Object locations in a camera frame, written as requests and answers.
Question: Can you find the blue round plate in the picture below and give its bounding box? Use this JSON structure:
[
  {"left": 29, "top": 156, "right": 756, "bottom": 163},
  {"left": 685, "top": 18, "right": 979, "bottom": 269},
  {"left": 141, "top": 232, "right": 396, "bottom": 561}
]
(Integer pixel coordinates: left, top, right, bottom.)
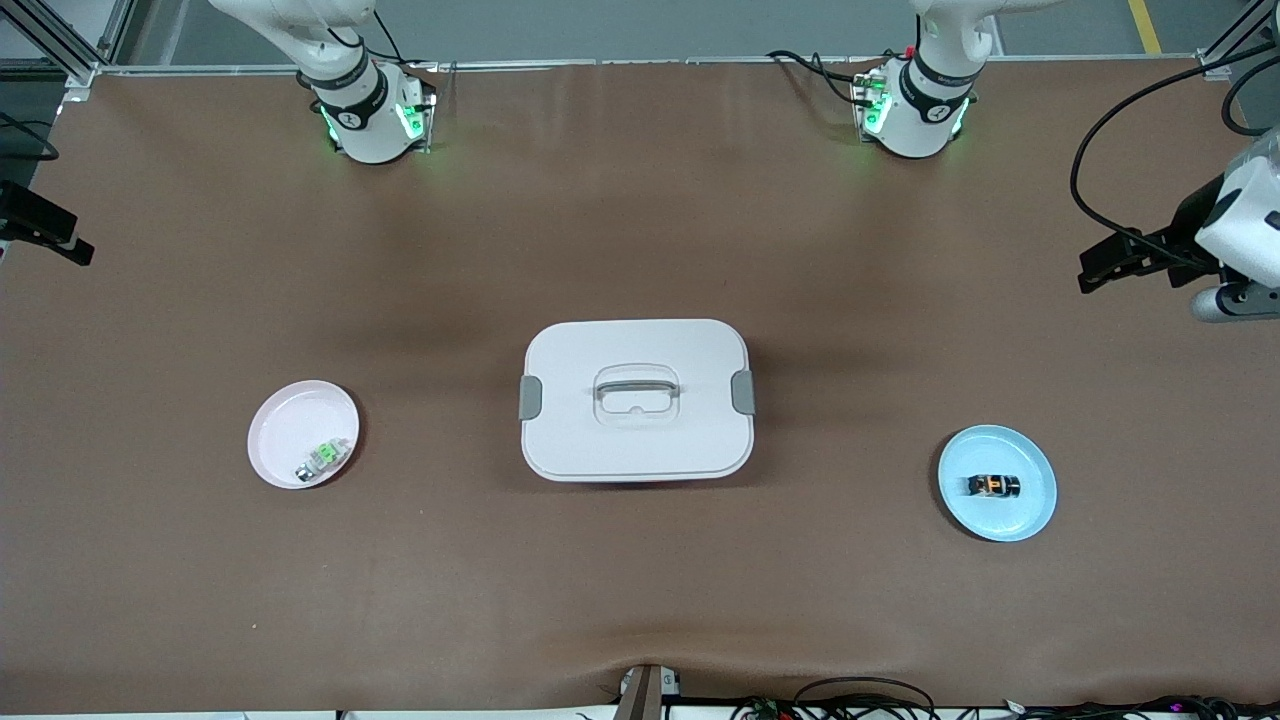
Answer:
[{"left": 937, "top": 424, "right": 1058, "bottom": 543}]

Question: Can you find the pink round plate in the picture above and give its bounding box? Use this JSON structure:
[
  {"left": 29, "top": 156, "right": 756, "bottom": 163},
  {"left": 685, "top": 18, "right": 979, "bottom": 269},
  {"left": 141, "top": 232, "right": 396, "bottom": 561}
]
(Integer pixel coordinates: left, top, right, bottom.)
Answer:
[{"left": 247, "top": 380, "right": 361, "bottom": 490}]

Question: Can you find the brown table mat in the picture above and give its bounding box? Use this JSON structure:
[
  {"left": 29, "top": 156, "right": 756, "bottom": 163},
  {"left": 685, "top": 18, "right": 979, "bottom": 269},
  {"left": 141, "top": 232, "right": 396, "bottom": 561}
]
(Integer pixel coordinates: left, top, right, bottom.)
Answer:
[{"left": 0, "top": 60, "right": 1280, "bottom": 713}]

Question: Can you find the white lidded storage box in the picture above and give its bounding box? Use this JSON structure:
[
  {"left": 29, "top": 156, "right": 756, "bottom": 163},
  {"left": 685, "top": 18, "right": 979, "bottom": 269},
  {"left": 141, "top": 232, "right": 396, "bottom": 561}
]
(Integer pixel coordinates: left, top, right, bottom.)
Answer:
[{"left": 518, "top": 318, "right": 757, "bottom": 484}]

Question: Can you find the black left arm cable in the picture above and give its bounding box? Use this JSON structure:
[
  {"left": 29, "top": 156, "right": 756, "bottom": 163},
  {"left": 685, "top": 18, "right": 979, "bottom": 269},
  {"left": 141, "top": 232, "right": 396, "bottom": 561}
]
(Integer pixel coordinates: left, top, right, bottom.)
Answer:
[{"left": 1070, "top": 40, "right": 1280, "bottom": 273}]

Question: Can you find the aluminium frame post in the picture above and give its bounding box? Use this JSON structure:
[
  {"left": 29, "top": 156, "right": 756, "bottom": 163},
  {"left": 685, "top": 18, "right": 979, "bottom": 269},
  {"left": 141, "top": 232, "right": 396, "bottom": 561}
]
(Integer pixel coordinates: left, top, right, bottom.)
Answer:
[
  {"left": 0, "top": 0, "right": 136, "bottom": 101},
  {"left": 1200, "top": 0, "right": 1280, "bottom": 81}
]

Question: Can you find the green clear switch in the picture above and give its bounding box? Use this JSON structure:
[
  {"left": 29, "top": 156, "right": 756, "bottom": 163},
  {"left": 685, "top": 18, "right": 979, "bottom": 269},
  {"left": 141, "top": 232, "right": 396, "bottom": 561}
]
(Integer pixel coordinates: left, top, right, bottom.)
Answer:
[{"left": 295, "top": 437, "right": 351, "bottom": 484}]

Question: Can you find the black left base cable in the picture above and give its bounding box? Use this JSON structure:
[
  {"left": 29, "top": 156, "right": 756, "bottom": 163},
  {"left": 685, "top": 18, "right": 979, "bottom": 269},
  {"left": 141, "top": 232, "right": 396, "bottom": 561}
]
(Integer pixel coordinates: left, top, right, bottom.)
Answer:
[{"left": 768, "top": 48, "right": 891, "bottom": 106}]

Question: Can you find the black base cable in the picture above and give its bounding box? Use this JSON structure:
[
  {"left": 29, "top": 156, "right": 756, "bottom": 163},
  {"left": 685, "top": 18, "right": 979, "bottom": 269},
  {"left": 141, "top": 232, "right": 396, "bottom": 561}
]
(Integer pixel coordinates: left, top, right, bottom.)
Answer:
[
  {"left": 768, "top": 48, "right": 891, "bottom": 106},
  {"left": 345, "top": 8, "right": 441, "bottom": 76}
]

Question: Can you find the black right base cable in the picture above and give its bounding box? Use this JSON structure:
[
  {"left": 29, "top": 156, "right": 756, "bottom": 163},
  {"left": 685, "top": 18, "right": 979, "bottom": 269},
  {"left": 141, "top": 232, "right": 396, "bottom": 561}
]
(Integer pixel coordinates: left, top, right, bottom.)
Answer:
[{"left": 345, "top": 8, "right": 441, "bottom": 76}]

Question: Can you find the looped black cable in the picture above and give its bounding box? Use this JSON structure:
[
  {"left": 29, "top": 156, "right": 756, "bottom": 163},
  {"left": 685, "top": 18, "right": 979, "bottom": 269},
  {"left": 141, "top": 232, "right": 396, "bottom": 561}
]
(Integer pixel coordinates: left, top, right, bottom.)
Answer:
[{"left": 795, "top": 677, "right": 937, "bottom": 720}]

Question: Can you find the grey box lid handle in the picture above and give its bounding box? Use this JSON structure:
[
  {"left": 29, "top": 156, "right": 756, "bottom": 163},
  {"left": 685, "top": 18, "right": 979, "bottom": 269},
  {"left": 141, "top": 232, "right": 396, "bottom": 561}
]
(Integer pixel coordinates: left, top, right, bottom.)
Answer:
[{"left": 594, "top": 368, "right": 681, "bottom": 399}]

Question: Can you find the brown camera mount post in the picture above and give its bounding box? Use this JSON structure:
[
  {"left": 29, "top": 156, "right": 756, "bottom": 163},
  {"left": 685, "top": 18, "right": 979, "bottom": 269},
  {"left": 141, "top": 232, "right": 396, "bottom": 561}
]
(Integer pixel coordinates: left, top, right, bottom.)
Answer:
[{"left": 615, "top": 663, "right": 681, "bottom": 720}]

